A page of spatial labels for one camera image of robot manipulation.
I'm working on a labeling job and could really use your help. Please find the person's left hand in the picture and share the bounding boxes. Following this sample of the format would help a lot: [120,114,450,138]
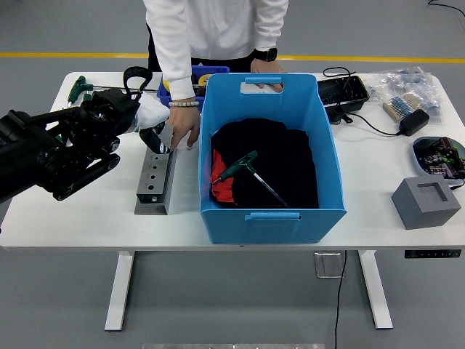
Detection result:
[249,58,285,92]

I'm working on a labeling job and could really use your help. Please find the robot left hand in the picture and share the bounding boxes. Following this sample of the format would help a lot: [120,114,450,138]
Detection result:
[134,93,171,156]

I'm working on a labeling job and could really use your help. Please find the person's right hand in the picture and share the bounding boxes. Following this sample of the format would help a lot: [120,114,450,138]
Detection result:
[167,105,201,151]

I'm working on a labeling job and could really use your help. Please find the grey metal tool stand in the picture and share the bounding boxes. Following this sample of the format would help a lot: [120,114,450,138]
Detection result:
[134,125,179,216]

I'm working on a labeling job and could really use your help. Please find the large green T-handle wrench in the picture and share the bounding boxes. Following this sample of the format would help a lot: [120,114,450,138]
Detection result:
[211,150,292,209]

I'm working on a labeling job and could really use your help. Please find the large blue plastic box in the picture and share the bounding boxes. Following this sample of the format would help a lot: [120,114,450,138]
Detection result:
[198,73,347,245]

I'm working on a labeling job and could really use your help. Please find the small blue plastic bin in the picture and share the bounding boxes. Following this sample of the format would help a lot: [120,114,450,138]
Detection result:
[156,64,230,110]

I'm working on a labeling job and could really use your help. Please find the person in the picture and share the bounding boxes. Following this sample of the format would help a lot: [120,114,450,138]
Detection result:
[143,0,291,151]

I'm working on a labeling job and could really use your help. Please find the red cloth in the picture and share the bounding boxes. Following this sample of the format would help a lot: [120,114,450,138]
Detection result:
[211,148,237,204]

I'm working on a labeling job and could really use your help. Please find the black plastic tray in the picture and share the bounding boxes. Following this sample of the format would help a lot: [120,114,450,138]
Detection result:
[318,76,371,110]

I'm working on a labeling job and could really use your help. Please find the black plug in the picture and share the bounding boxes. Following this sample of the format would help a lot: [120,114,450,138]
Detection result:
[328,104,354,125]

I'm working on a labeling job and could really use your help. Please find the black cloth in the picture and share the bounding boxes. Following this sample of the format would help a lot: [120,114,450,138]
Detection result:
[210,118,320,209]

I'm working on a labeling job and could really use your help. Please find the resistor tape bundle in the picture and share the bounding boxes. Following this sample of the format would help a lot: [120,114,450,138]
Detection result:
[382,92,424,121]

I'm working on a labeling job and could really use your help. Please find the clear plastic parts bag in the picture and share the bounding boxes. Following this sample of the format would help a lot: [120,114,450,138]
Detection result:
[368,66,442,124]

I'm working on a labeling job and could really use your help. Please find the black power adapter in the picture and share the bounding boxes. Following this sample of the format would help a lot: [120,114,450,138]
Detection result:
[398,108,431,137]

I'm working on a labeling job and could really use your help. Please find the light blue plate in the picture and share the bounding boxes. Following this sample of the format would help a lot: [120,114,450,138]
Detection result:
[412,136,465,187]

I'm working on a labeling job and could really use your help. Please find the white table leg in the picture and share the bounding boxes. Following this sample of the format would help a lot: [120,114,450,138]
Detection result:
[357,249,394,330]
[104,250,135,332]

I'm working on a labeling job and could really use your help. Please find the circuit board parts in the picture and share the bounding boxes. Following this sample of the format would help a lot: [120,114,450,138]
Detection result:
[415,137,465,180]

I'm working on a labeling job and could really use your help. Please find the metal floor plate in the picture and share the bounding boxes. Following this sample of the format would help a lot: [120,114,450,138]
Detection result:
[314,252,345,279]

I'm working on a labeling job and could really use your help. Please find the grey foam cube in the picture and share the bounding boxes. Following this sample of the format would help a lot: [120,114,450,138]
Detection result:
[391,176,462,230]

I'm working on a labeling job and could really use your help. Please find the black table control panel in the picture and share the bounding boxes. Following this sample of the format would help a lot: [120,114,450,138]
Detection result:
[404,249,462,260]

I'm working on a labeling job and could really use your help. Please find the long thin green T-handle wrench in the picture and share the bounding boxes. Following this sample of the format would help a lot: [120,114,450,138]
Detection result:
[68,75,158,107]

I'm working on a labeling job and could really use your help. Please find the black power cable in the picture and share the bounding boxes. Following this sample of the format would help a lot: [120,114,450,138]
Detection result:
[322,67,405,137]

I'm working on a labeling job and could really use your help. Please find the thin black looped cable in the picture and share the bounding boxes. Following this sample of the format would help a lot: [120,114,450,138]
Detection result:
[426,0,465,17]

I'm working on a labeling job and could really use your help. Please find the black floor cable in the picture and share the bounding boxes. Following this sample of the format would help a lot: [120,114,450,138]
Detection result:
[333,250,348,349]

